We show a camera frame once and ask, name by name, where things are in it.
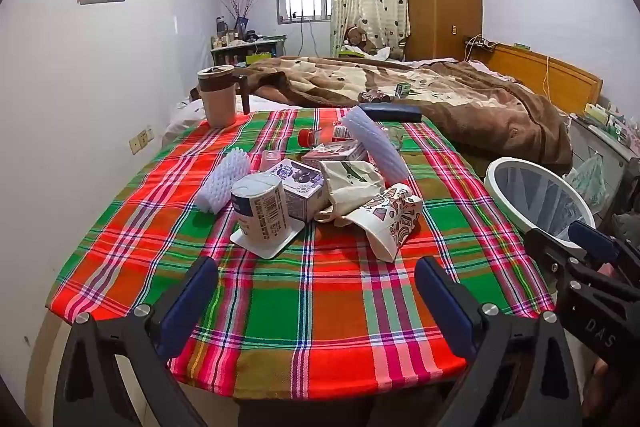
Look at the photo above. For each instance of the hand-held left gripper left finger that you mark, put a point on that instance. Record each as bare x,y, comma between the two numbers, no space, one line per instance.
187,302

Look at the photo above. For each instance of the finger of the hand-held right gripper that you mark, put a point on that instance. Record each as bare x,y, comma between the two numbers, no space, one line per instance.
545,242
595,239

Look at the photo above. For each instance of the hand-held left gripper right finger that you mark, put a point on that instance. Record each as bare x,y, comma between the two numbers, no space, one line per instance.
445,302

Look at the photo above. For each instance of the white trash bin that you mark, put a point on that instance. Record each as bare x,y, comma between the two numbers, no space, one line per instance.
500,187

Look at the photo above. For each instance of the white square card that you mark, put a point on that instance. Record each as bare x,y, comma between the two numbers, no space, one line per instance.
280,248

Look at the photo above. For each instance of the white labelled can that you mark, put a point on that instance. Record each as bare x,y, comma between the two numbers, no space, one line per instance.
260,212

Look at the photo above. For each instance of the white foam net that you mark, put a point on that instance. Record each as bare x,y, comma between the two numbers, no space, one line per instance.
222,182

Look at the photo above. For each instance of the canvas pouch with green print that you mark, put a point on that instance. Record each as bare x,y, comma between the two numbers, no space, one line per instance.
350,182

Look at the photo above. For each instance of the purple print milk carton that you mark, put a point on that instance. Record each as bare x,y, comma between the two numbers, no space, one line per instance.
300,187

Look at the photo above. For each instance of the white foam net tube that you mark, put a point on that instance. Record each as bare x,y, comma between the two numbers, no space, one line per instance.
375,142

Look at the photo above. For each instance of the pink carton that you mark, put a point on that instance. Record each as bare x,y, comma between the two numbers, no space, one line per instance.
340,152

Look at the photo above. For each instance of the red cap plastic bottle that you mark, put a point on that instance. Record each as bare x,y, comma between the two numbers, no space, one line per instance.
320,136

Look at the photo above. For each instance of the person's right forearm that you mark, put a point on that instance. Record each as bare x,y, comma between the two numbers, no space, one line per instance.
610,399

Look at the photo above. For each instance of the translucent plastic bag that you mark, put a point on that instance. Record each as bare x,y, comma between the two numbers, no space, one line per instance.
590,182

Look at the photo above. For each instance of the grey nightstand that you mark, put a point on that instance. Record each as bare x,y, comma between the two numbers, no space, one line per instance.
615,157

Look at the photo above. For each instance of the plaid tablecloth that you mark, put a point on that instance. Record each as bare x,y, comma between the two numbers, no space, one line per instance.
325,307

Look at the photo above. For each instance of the boxes on nightstand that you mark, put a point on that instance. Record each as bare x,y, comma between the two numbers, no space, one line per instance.
605,117

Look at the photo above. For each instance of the brown blanket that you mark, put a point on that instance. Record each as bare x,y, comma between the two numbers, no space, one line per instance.
475,117

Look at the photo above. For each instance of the wooden headboard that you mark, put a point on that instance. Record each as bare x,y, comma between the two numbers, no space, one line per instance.
530,67

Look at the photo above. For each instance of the white floral bed sheet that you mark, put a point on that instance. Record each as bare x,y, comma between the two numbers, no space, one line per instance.
185,117

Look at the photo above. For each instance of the brown thermos mug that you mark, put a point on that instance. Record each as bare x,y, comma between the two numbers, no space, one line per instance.
217,107

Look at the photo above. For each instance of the dark blue glasses case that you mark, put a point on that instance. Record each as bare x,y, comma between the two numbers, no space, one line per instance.
390,112

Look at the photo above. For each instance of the small green box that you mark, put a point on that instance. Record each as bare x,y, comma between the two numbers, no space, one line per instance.
402,90

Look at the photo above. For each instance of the power strip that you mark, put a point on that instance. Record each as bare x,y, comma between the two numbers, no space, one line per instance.
477,42

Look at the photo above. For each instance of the cluttered shelf desk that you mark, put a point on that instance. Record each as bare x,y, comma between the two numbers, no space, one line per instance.
250,49

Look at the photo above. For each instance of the brown teddy bear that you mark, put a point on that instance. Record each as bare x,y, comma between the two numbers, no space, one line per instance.
356,38

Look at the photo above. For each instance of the blue vase with branches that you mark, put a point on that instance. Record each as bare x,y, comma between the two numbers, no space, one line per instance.
241,24

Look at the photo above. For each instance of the barred window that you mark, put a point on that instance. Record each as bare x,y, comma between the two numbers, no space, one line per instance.
302,2

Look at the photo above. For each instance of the wall socket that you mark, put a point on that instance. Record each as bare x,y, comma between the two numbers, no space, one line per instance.
141,139

